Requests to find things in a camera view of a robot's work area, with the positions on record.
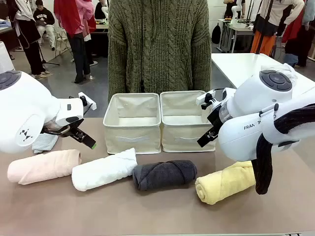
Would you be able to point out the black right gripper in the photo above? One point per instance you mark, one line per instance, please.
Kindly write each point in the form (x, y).
(216, 118)

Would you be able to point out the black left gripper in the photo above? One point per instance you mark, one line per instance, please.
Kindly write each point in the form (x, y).
(73, 132)

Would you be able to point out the white towel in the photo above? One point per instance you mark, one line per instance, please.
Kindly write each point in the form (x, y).
(103, 169)

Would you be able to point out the teal towel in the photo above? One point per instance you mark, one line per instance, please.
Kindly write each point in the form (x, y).
(45, 143)

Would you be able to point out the yellow towel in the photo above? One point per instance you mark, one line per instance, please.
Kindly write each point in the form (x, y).
(226, 182)

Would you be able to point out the pink towel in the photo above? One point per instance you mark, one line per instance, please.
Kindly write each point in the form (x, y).
(41, 167)

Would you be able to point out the dark grey towel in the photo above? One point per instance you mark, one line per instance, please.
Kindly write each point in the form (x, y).
(165, 174)

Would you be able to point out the person's right forearm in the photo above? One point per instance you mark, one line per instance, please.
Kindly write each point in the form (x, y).
(116, 78)

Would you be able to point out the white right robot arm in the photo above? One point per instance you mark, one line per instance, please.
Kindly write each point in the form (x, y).
(246, 115)

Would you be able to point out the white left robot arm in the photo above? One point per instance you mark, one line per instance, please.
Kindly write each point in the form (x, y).
(24, 103)

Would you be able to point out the person's left forearm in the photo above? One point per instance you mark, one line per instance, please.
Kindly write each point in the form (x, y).
(203, 73)

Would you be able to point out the white folding chair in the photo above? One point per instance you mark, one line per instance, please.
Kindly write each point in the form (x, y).
(61, 39)

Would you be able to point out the cream fabric storage bin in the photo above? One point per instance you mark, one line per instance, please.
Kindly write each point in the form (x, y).
(133, 137)
(182, 137)

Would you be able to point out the white table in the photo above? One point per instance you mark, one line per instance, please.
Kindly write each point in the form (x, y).
(233, 66)

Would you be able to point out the person in olive knit sweater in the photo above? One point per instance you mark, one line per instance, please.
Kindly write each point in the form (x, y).
(160, 49)

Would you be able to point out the black hanging bag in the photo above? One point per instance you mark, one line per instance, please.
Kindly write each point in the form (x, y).
(216, 34)

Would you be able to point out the grey background table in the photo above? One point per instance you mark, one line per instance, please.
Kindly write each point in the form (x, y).
(240, 28)

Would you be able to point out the white cylindrical air purifier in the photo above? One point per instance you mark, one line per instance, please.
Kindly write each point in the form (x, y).
(6, 59)

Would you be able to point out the person in red pink top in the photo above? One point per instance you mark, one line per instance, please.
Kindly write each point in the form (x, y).
(73, 24)

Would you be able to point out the seated person in black top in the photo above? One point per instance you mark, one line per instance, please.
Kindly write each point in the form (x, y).
(99, 11)

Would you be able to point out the small white background robot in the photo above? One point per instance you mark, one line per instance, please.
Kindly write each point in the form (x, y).
(237, 9)

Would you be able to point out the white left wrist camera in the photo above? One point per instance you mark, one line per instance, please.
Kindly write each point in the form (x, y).
(88, 102)

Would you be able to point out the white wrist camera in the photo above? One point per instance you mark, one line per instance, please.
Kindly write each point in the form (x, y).
(88, 102)
(205, 97)

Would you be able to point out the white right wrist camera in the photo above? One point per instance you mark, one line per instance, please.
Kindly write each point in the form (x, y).
(205, 97)

